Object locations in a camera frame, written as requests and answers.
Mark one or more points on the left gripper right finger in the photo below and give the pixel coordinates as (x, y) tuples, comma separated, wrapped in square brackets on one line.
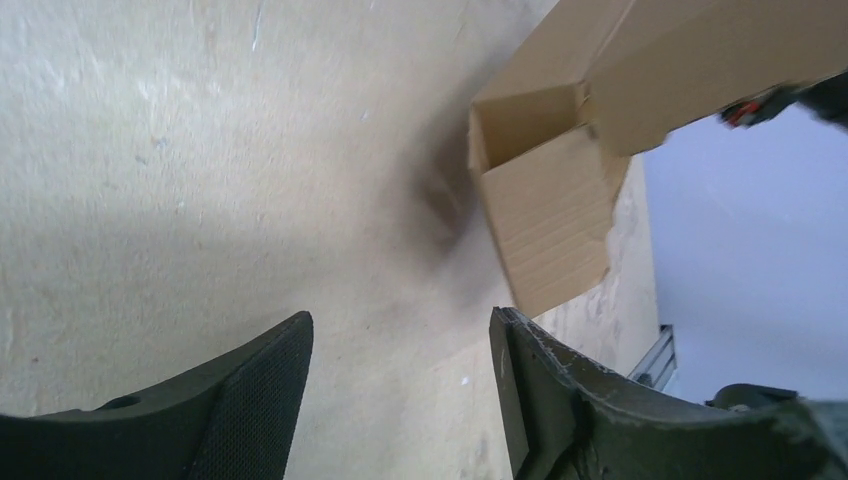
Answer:
[(566, 416)]

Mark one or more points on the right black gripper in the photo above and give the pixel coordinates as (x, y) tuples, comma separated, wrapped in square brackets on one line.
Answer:
[(826, 100)]

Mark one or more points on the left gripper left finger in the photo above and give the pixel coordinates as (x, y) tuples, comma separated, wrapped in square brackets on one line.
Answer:
[(233, 417)]

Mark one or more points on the brown cardboard box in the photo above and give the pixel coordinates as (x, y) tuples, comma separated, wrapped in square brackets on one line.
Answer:
[(552, 134)]

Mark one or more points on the aluminium frame profile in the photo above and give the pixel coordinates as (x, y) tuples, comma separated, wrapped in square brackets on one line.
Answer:
[(657, 367)]

